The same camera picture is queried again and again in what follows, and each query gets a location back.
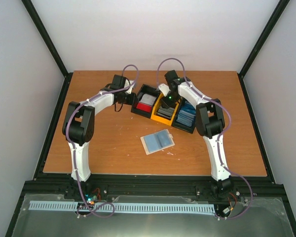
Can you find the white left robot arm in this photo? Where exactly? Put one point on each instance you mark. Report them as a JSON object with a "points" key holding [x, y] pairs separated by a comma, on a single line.
{"points": [[79, 123]]}

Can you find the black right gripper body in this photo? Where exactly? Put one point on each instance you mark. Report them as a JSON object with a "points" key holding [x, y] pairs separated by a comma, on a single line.
{"points": [[172, 99]]}

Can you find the black card bin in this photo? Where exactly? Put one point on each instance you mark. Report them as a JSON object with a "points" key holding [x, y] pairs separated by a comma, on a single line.
{"points": [[181, 126], [145, 89]]}

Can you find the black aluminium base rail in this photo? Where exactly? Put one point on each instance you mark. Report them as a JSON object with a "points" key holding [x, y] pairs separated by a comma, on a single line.
{"points": [[111, 186]]}

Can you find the black frame post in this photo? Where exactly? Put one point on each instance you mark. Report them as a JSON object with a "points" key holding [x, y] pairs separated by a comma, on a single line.
{"points": [[31, 10], [272, 21]]}

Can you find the metal front plate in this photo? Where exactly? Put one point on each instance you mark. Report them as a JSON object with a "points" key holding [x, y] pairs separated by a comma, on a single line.
{"points": [[265, 217]]}

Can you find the black right frame post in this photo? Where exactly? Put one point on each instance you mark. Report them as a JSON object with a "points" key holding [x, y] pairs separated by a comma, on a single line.
{"points": [[272, 21]]}

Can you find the blue card stack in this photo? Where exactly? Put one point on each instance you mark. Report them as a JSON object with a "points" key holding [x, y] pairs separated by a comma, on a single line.
{"points": [[186, 115]]}

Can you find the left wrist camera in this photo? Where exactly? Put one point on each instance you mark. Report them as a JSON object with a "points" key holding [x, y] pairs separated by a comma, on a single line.
{"points": [[132, 84]]}

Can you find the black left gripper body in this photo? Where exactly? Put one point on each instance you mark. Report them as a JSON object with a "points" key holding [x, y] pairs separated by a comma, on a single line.
{"points": [[126, 101]]}

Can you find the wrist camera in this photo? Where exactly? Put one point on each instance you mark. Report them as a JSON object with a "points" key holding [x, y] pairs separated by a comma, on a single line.
{"points": [[132, 84], [164, 89]]}

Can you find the beige card holder wallet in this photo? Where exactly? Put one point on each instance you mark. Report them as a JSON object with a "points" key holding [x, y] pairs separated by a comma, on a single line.
{"points": [[157, 141]]}

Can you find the grey card stack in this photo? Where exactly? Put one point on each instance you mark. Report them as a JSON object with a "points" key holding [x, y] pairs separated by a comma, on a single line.
{"points": [[166, 113]]}

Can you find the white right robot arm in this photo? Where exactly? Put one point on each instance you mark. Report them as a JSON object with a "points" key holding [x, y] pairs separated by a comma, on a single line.
{"points": [[209, 119]]}

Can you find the black left frame post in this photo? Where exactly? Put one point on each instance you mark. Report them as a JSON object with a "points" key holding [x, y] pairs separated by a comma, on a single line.
{"points": [[31, 10]]}

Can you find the red and white card stack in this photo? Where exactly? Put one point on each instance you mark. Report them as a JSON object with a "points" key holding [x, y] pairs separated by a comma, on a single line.
{"points": [[146, 103]]}

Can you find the light blue cable duct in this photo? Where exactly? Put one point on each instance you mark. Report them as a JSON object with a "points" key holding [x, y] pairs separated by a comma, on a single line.
{"points": [[132, 208]]}

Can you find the yellow middle card bin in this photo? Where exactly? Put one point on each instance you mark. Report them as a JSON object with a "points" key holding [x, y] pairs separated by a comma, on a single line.
{"points": [[156, 118]]}

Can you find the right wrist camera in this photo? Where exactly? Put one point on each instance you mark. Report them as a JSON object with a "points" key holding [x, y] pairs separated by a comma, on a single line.
{"points": [[164, 89]]}

